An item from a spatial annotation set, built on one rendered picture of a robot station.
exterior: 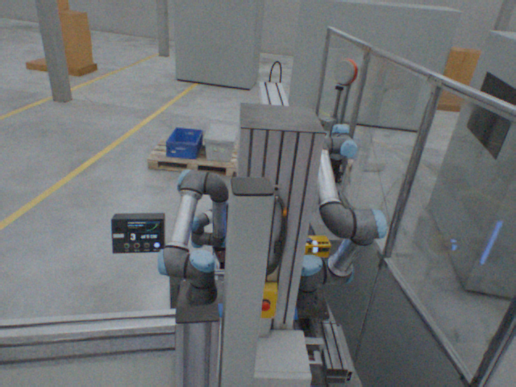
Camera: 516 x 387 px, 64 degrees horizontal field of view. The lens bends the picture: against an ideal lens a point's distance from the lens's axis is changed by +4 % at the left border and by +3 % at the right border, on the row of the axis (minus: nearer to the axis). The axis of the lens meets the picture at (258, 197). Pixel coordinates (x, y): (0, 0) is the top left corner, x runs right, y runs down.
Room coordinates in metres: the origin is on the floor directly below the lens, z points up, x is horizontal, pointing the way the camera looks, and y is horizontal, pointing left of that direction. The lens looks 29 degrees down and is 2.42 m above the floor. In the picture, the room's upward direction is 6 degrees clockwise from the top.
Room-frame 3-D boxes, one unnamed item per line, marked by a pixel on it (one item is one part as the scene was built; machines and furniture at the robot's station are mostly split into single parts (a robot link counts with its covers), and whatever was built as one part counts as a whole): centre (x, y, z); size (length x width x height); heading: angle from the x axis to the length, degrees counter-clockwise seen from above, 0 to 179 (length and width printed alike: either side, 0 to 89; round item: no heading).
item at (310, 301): (1.51, -0.26, 1.09); 0.15 x 0.15 x 0.10
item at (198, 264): (1.46, 0.24, 1.20); 0.13 x 0.12 x 0.14; 85
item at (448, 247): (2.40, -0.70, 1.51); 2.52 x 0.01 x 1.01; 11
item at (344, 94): (2.78, -0.49, 0.90); 0.08 x 0.06 x 1.80; 46
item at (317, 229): (2.48, -0.51, 0.85); 0.36 x 0.24 x 0.03; 11
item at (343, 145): (1.69, -0.35, 1.78); 0.11 x 0.11 x 0.08; 11
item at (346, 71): (2.78, -0.49, 1.88); 0.16 x 0.07 x 0.16; 46
